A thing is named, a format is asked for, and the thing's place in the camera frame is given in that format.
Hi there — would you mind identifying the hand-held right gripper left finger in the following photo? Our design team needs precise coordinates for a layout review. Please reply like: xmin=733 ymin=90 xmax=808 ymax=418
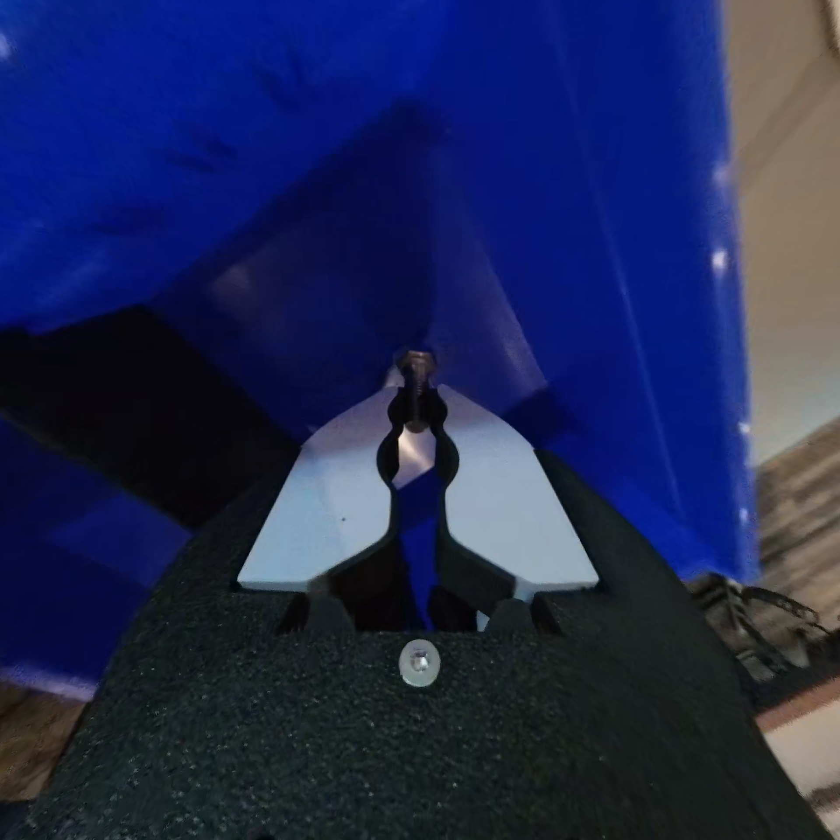
xmin=236 ymin=386 xmax=403 ymax=589

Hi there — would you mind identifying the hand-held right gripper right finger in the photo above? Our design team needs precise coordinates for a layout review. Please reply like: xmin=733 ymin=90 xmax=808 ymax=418
xmin=432 ymin=384 xmax=600 ymax=601

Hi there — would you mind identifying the steel hex bolt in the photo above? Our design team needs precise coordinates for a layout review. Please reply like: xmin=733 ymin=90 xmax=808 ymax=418
xmin=394 ymin=351 xmax=438 ymax=434

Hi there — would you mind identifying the blue plastic bin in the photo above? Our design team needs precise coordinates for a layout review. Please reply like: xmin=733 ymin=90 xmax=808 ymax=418
xmin=0 ymin=0 xmax=762 ymax=697

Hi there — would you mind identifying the dark tangled bundle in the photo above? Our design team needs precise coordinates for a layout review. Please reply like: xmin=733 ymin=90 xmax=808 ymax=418
xmin=686 ymin=574 xmax=840 ymax=706

